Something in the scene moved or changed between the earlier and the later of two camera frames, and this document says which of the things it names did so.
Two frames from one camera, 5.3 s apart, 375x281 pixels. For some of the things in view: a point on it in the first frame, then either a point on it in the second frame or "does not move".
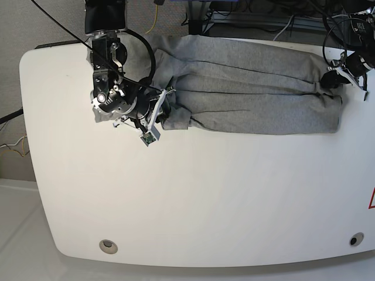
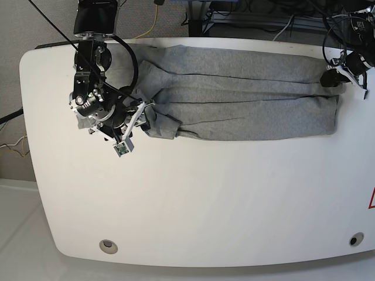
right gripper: (147, 113) -> (126, 117)
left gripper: (353, 65) does not move
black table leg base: (195, 27) does not move
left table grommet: (108, 246) does not move
